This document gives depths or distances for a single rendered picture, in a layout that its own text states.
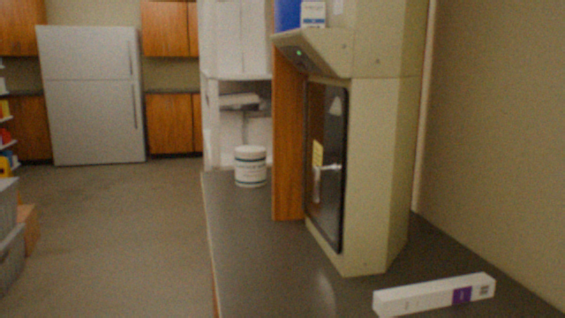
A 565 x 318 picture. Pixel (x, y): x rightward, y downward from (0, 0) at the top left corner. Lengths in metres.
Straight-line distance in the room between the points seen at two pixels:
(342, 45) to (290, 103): 0.40
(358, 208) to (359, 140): 0.16
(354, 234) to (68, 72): 5.21
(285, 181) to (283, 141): 0.13
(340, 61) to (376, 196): 0.32
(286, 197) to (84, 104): 4.79
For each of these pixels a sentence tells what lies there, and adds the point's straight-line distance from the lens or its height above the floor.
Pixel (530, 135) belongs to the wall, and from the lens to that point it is 1.10.
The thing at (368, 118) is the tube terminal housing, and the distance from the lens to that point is 0.90.
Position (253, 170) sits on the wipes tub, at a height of 1.01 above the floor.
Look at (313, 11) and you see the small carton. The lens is 0.93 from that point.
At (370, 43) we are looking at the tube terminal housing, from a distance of 0.89.
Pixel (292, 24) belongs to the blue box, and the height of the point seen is 1.53.
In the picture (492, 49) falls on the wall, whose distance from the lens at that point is 1.20.
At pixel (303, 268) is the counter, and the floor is 0.94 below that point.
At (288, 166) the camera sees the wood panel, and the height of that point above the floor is 1.12.
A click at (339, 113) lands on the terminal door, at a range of 0.91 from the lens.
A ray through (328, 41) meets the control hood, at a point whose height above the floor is 1.48.
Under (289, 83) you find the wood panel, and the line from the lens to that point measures 1.21.
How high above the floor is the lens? 1.46
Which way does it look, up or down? 14 degrees down
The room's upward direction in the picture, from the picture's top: straight up
